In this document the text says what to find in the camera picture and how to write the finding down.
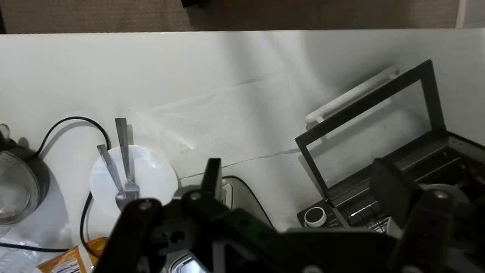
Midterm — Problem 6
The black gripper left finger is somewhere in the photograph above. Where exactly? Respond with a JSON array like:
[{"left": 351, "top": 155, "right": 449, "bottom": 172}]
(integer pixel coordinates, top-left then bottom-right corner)
[{"left": 95, "top": 157, "right": 286, "bottom": 273}]

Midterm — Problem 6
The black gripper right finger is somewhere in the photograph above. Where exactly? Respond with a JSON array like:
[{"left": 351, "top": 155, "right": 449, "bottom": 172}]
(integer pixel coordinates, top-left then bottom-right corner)
[{"left": 370, "top": 157, "right": 485, "bottom": 273}]

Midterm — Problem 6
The glass oven door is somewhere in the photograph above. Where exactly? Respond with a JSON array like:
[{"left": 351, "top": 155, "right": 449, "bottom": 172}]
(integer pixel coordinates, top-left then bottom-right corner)
[{"left": 295, "top": 59, "right": 448, "bottom": 205}]

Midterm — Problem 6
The small white saucer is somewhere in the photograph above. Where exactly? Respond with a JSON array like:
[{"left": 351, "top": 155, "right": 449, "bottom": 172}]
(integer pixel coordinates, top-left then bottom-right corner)
[{"left": 89, "top": 144, "right": 182, "bottom": 232}]

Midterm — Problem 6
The silver spoon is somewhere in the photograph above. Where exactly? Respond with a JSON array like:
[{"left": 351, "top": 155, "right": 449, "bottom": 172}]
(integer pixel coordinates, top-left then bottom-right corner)
[{"left": 96, "top": 143, "right": 129, "bottom": 210}]

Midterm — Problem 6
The orange snack packet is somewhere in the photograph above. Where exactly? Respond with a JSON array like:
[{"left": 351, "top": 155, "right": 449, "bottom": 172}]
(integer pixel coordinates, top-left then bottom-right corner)
[{"left": 37, "top": 235, "right": 111, "bottom": 273}]

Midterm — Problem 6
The silver fork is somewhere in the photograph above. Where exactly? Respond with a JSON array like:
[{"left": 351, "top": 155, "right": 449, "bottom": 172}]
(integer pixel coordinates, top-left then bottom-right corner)
[{"left": 114, "top": 117, "right": 142, "bottom": 200}]

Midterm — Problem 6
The black glass electric kettle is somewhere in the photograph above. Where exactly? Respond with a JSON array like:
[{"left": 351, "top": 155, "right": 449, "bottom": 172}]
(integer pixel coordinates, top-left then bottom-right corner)
[{"left": 0, "top": 122, "right": 54, "bottom": 228}]

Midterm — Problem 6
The black power cable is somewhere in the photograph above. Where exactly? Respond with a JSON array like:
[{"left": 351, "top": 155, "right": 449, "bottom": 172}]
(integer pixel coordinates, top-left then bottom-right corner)
[{"left": 0, "top": 116, "right": 114, "bottom": 255}]

